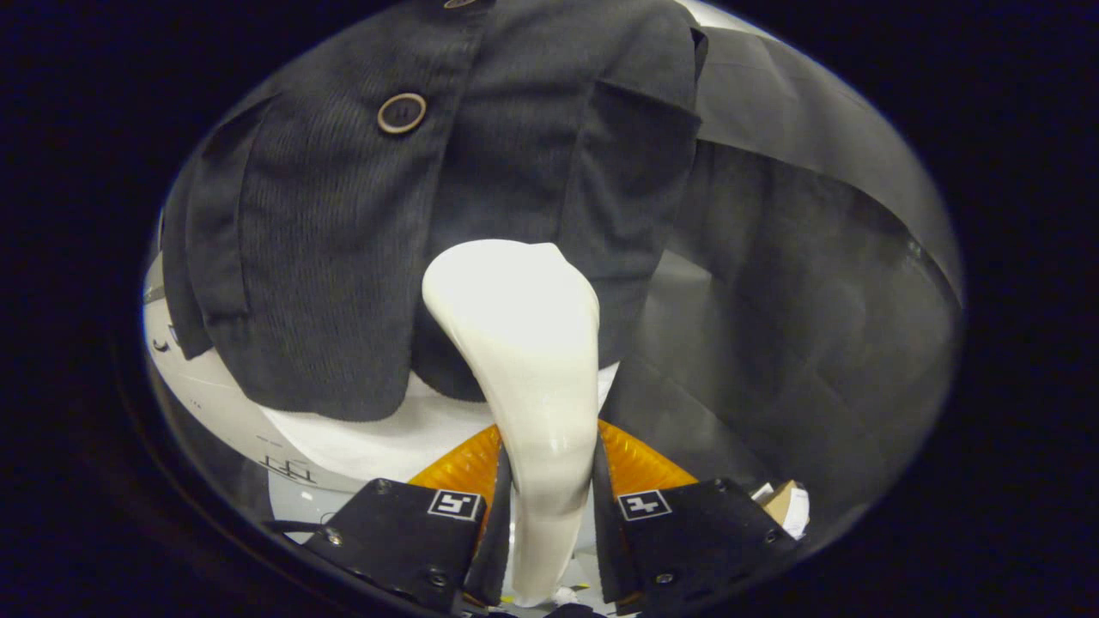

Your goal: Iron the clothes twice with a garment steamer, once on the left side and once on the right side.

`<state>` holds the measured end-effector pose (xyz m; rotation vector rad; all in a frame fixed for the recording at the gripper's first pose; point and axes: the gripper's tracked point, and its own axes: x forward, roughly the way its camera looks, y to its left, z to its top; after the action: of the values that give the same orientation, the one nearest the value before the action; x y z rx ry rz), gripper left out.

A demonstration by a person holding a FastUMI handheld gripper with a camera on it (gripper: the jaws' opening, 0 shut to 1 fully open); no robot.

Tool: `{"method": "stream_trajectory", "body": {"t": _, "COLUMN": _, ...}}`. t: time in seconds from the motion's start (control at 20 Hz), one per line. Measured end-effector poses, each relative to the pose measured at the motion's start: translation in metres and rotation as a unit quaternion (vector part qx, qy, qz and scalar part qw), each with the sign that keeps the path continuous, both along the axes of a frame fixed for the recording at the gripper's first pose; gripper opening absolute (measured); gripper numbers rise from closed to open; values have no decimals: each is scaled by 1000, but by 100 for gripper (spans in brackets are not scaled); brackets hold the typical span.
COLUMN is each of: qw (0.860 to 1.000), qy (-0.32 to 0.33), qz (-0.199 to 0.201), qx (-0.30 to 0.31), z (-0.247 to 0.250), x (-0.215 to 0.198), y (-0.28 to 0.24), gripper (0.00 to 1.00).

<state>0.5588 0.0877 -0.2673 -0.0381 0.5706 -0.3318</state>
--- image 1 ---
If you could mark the white cabinet with grey top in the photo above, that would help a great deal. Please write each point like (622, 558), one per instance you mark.
(202, 395)

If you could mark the white dress form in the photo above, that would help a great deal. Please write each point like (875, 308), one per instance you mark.
(386, 438)

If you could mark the small cardboard box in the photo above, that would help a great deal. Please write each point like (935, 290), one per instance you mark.
(786, 505)

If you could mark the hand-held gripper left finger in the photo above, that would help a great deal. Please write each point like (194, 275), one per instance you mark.
(403, 532)

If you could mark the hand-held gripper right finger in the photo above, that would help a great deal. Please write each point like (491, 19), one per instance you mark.
(704, 532)

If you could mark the black button jacket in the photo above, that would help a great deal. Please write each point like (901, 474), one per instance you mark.
(343, 257)

